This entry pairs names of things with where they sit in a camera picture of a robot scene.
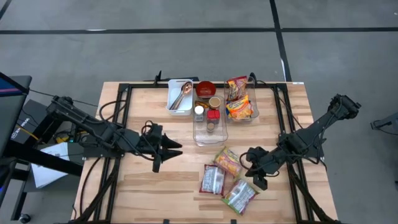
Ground black monitor stand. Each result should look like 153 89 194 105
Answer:
0 139 84 222

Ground white-lid spice jar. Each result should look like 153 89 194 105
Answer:
193 105 205 123

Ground clear plastic bin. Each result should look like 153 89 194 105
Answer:
192 95 229 147
223 76 261 126

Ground green-trimmed ramen packet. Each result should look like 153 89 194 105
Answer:
221 177 259 216

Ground black equipment box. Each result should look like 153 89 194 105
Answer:
11 99 66 146

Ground white plastic bin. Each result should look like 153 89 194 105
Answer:
166 78 194 116

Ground red spice container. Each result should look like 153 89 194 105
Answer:
206 109 221 123

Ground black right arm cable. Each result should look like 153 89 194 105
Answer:
238 151 259 175

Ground red bowl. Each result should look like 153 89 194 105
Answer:
195 80 217 100

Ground black aluminium table frame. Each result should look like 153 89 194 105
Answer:
70 70 341 224

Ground orange ramen packet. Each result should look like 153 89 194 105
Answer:
225 95 254 121

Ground computer monitor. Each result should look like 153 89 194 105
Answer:
0 72 33 158

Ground black power cable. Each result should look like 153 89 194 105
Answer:
78 157 103 218

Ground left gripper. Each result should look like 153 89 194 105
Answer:
139 123 183 163

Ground red roast beef ramen packet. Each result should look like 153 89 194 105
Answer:
226 75 249 102

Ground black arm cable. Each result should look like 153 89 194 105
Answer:
98 100 127 123
238 151 259 175

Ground yellow cable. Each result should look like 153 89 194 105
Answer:
17 124 40 141

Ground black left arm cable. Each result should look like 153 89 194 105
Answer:
98 100 127 123

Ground white paper sheets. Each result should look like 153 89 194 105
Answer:
30 142 71 189

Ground tan-lid labelled jar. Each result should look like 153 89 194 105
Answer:
208 96 222 110

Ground pink yellow ramen packet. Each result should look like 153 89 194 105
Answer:
213 146 243 178

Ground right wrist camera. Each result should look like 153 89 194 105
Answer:
252 175 269 191

